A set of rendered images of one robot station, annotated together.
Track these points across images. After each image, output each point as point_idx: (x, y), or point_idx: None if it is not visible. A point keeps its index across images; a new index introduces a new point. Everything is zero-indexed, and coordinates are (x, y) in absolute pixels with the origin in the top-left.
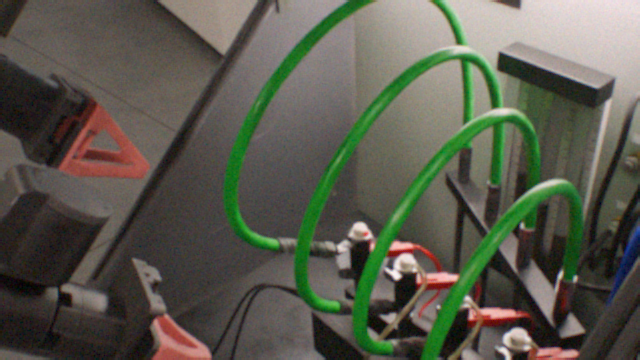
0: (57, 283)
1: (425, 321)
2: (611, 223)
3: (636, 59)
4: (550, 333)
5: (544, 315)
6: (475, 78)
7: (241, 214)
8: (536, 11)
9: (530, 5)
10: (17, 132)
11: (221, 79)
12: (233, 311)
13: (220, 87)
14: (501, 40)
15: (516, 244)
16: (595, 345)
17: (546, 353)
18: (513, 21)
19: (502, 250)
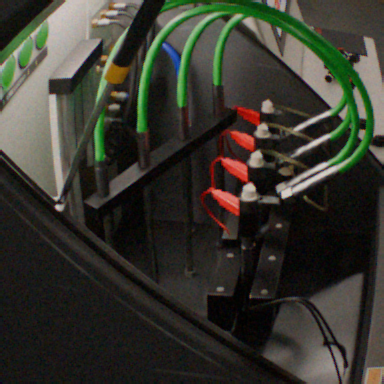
0: None
1: (230, 230)
2: (107, 118)
3: (84, 21)
4: (230, 121)
5: (224, 119)
6: (35, 146)
7: None
8: (52, 45)
9: (50, 45)
10: None
11: (179, 306)
12: (320, 325)
13: (188, 307)
14: (41, 90)
15: (164, 145)
16: (272, 57)
17: (254, 112)
18: (45, 67)
19: (178, 148)
